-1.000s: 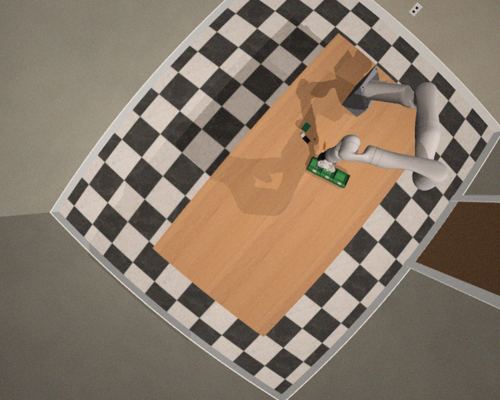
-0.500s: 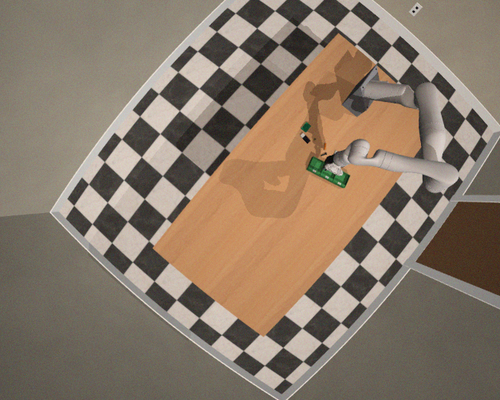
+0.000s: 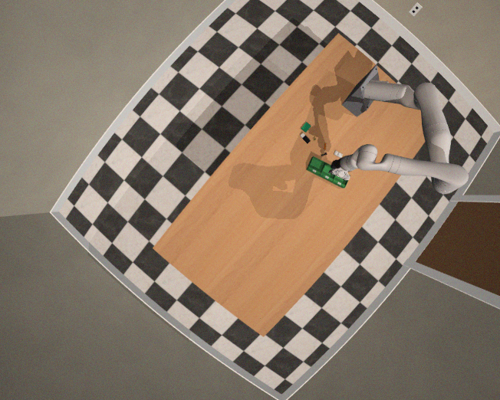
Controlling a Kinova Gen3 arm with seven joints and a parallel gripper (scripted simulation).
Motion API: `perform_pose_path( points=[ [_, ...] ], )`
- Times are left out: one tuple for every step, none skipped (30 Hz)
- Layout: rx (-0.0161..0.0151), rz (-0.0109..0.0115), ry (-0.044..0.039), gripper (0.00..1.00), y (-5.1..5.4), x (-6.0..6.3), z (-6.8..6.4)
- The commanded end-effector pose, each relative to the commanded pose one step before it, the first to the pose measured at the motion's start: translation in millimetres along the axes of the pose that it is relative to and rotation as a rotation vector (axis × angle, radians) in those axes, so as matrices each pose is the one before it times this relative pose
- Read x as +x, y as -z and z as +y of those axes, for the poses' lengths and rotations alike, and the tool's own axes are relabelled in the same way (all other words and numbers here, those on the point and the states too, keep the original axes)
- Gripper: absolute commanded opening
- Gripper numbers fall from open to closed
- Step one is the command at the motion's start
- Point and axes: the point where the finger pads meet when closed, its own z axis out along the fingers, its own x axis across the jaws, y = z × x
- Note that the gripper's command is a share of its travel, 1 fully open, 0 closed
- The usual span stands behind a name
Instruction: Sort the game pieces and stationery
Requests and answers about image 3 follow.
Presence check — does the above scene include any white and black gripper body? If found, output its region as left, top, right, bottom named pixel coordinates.
left=331, top=156, right=354, bottom=180

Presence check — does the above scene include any green rectangular block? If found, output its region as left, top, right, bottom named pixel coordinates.
left=301, top=122, right=311, bottom=132

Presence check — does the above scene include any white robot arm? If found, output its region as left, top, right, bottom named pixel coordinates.
left=346, top=80, right=469, bottom=194

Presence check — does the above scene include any green three-compartment bin rack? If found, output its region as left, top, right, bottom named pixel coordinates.
left=306, top=156, right=348, bottom=188

